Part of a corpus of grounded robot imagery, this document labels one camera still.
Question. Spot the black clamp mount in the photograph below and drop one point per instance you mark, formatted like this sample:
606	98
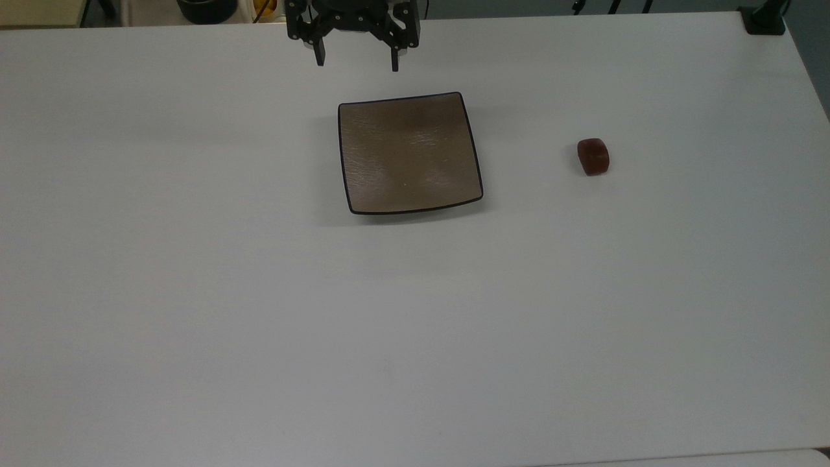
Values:
764	19

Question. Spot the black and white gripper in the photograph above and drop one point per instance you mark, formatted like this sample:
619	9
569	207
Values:
353	16

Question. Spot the black round container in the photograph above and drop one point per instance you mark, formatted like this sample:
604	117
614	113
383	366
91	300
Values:
206	10

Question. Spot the square brown ceramic plate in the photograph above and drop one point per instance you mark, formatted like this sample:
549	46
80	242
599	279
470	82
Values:
408	154

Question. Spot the yellow object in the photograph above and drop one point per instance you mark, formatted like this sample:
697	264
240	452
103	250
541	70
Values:
264	8

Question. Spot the black stand legs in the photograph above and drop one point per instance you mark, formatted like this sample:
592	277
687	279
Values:
613	5

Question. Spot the small round red-brown food item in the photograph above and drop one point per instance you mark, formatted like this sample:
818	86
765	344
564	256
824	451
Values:
592	157

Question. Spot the beige furniture panel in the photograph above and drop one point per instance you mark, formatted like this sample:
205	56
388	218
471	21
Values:
39	11

